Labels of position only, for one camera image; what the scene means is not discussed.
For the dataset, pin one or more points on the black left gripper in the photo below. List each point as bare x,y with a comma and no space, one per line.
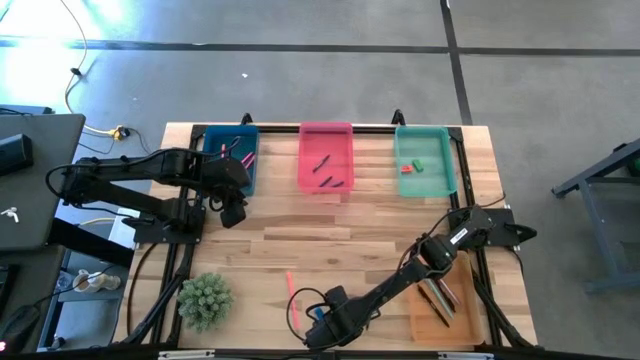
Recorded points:
232,180

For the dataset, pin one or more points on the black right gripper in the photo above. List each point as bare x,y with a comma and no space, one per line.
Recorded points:
337,320

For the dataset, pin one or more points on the black pen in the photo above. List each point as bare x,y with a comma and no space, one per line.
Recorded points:
434,306

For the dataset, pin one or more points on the light teal pen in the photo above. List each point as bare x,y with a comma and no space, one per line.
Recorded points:
441,299

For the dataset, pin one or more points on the grey pen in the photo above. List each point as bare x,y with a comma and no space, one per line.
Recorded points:
448,292

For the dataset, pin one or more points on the orange eraser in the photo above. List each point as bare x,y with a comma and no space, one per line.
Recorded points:
406,169

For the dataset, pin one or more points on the green eraser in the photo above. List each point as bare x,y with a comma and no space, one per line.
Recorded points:
418,165

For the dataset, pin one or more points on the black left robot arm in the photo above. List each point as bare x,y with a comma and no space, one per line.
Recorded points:
125,170

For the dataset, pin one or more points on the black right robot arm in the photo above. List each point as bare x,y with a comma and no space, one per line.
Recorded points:
400,282

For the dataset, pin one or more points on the blue eraser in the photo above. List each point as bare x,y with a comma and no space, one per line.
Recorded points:
318,314

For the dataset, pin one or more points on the blue plastic bin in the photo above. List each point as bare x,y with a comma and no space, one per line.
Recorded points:
212,142

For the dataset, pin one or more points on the pink plastic bin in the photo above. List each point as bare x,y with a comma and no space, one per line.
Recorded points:
325,145

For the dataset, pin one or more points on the green artificial plant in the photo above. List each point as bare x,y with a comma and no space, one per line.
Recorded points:
205,300

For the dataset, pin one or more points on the yellow power plug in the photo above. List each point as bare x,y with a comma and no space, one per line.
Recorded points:
118,133

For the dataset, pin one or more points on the white box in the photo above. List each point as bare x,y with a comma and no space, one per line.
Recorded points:
120,235

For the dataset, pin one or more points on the silver light bar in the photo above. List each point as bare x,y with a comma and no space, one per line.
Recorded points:
465,356
185,354

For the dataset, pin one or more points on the black floor tape line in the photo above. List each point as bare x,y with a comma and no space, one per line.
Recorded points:
300,48
457,75

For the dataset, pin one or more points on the orange shallow tray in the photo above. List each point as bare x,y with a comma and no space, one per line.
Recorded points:
465,320

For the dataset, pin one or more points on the beige coiled bundle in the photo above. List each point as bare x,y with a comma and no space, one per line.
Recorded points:
95,281

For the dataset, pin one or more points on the teal plastic bin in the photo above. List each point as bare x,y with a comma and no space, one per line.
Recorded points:
435,180

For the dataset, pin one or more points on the grey lower shelf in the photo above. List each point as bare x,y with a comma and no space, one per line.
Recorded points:
85,320

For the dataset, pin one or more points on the black box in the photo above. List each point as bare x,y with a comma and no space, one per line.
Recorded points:
15,152

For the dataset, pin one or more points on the small white object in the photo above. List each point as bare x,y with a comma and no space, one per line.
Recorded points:
10,214

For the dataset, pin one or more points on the black computer mouse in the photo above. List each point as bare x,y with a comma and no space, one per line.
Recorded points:
17,327

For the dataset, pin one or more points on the grey-blue metal stand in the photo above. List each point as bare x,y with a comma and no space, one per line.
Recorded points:
595,169

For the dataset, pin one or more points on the black left wrist camera block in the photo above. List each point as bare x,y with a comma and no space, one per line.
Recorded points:
233,214

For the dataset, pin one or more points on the black wrist camera block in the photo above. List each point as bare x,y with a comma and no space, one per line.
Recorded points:
233,214
336,295

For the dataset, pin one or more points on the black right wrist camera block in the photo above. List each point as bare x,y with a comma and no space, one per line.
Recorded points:
336,295

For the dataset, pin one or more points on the black metal table frame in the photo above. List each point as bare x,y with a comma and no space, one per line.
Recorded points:
280,129

